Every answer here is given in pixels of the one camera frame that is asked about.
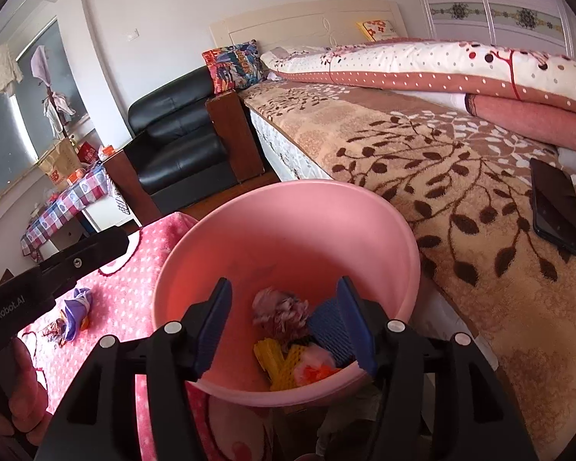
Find white mattress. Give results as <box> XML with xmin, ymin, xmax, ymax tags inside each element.
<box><xmin>247</xmin><ymin>106</ymin><xmax>332</xmax><ymax>183</ymax></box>

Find black leather armchair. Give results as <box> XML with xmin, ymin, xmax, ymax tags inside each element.
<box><xmin>110</xmin><ymin>65</ymin><xmax>267</xmax><ymax>217</ymax></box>

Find person's left hand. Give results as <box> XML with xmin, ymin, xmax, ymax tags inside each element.
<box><xmin>0</xmin><ymin>336</ymin><xmax>53</xmax><ymax>461</ymax></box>

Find yellow floral pillow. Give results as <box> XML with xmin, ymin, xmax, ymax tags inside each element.
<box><xmin>355</xmin><ymin>19</ymin><xmax>400</xmax><ymax>41</ymax></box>

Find white wardrobe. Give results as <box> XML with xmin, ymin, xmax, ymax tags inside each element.
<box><xmin>408</xmin><ymin>0</ymin><xmax>576</xmax><ymax>56</ymax></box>

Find black smartphone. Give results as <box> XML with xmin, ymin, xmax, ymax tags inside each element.
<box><xmin>529</xmin><ymin>158</ymin><xmax>576</xmax><ymax>259</ymax></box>

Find coat rack with clothes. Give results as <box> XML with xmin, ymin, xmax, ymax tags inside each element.
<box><xmin>31</xmin><ymin>45</ymin><xmax>78</xmax><ymax>145</ymax></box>

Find pink polka dot blanket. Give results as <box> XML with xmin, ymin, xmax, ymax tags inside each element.
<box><xmin>17</xmin><ymin>211</ymin><xmax>279</xmax><ymax>461</ymax></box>

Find blue foam net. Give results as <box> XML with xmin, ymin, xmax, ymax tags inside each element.
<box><xmin>307</xmin><ymin>298</ymin><xmax>361</xmax><ymax>368</ymax></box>

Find window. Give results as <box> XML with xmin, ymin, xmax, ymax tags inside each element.
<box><xmin>0</xmin><ymin>17</ymin><xmax>89</xmax><ymax>212</ymax></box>

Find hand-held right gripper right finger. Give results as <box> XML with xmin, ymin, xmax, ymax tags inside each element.
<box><xmin>336</xmin><ymin>276</ymin><xmax>541</xmax><ymax>461</ymax></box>

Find pink fluffy sock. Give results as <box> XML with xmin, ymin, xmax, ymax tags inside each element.
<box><xmin>252</xmin><ymin>287</ymin><xmax>313</xmax><ymax>347</ymax></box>

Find hanging white clothes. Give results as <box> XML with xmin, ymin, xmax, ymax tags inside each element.
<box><xmin>0</xmin><ymin>43</ymin><xmax>25</xmax><ymax>109</ymax></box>

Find floral dotted quilt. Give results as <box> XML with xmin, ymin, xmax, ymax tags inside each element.
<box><xmin>260</xmin><ymin>38</ymin><xmax>576</xmax><ymax>157</ymax></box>

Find brown paper bag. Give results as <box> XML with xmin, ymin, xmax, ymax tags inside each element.
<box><xmin>38</xmin><ymin>138</ymin><xmax>80</xmax><ymax>190</ymax></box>

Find checked-cloth side table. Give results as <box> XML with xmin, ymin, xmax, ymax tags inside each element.
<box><xmin>20</xmin><ymin>161</ymin><xmax>118</xmax><ymax>257</ymax></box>

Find pink plastic bucket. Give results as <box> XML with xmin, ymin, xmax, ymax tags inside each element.
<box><xmin>152</xmin><ymin>179</ymin><xmax>422</xmax><ymax>408</ymax></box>

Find small clear purple wrapper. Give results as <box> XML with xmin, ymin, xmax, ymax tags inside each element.
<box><xmin>43</xmin><ymin>319</ymin><xmax>68</xmax><ymax>347</ymax></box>

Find colourful printed cushion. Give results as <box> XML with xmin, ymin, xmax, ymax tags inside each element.
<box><xmin>202</xmin><ymin>40</ymin><xmax>266</xmax><ymax>96</ymax></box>

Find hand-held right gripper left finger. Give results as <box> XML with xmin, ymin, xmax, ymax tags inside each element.
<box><xmin>33</xmin><ymin>277</ymin><xmax>233</xmax><ymax>461</ymax></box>

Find cream headboard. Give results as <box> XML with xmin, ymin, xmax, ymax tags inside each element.
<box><xmin>209</xmin><ymin>0</ymin><xmax>409</xmax><ymax>58</ymax></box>

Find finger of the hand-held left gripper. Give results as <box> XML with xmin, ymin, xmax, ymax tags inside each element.
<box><xmin>41</xmin><ymin>228</ymin><xmax>129</xmax><ymax>294</ymax></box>

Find brown leaf bed blanket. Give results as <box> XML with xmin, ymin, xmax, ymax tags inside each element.
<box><xmin>240</xmin><ymin>79</ymin><xmax>576</xmax><ymax>461</ymax></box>

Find clear red label snack wrapper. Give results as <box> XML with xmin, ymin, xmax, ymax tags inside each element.
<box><xmin>293</xmin><ymin>346</ymin><xmax>343</xmax><ymax>386</ymax></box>

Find yellow foam net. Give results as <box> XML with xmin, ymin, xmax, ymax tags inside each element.
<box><xmin>253</xmin><ymin>337</ymin><xmax>304</xmax><ymax>391</ymax></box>

